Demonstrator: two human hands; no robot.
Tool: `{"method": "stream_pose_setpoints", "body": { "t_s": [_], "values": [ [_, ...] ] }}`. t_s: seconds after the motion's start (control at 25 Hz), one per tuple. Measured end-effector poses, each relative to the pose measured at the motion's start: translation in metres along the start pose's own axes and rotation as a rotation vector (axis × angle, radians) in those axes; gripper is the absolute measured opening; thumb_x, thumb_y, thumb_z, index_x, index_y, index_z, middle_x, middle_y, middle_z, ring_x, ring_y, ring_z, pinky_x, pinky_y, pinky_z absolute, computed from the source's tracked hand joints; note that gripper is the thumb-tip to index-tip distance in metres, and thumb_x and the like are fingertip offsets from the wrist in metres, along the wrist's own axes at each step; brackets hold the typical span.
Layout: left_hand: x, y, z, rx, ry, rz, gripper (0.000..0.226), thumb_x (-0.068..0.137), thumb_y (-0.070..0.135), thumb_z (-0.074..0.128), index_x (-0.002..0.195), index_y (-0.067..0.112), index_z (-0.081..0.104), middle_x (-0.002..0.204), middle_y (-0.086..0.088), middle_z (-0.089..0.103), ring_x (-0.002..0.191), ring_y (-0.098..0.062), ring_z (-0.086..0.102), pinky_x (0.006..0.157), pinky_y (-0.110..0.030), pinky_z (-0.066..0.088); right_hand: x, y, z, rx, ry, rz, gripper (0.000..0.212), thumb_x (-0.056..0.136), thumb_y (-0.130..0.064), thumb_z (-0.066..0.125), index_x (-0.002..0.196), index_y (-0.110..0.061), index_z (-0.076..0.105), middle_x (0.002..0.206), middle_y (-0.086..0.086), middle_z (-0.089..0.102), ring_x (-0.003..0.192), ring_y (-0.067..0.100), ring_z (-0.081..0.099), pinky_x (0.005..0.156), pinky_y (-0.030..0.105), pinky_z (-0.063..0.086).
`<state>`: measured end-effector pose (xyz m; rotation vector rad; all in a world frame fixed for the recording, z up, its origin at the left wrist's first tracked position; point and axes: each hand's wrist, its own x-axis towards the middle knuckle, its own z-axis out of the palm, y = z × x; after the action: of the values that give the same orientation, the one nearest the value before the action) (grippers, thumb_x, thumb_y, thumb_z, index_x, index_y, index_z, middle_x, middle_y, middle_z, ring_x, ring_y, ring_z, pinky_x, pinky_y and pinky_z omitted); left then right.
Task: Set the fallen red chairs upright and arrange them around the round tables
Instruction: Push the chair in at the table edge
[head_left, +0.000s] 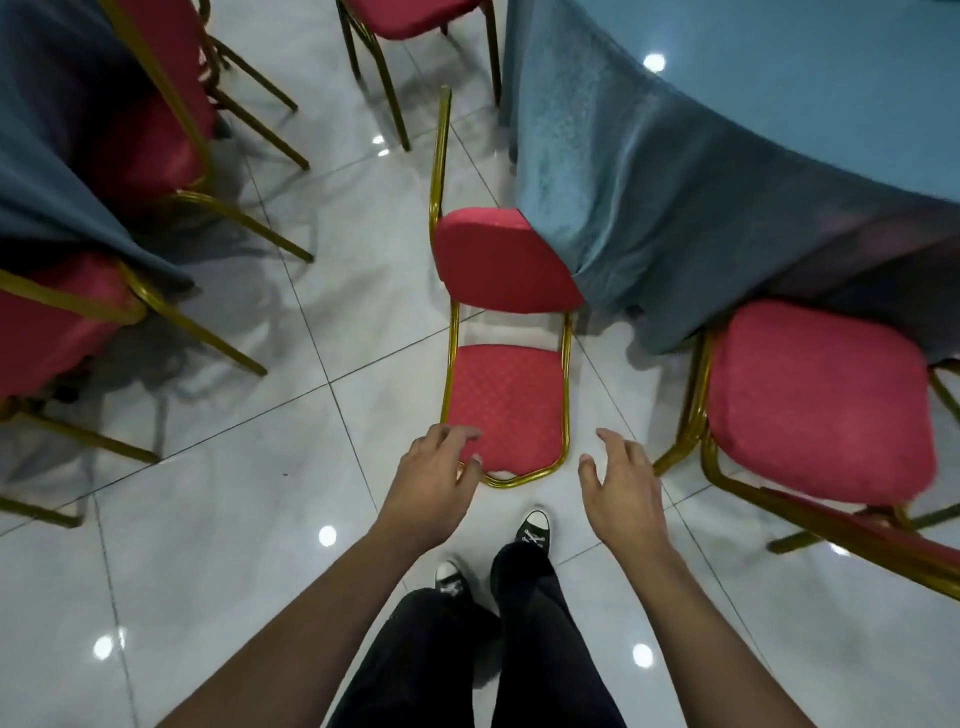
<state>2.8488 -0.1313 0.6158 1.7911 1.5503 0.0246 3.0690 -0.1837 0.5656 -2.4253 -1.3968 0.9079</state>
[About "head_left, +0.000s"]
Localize person's left forearm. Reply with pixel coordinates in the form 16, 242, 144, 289
157, 524, 436, 728

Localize person's right forearm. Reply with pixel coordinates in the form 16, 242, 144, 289
633, 543, 815, 728

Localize person's right hand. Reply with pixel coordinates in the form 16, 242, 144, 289
577, 428, 673, 560

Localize person's left hand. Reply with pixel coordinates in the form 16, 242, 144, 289
372, 423, 485, 556

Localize black trousers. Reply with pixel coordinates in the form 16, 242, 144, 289
328, 543, 628, 728

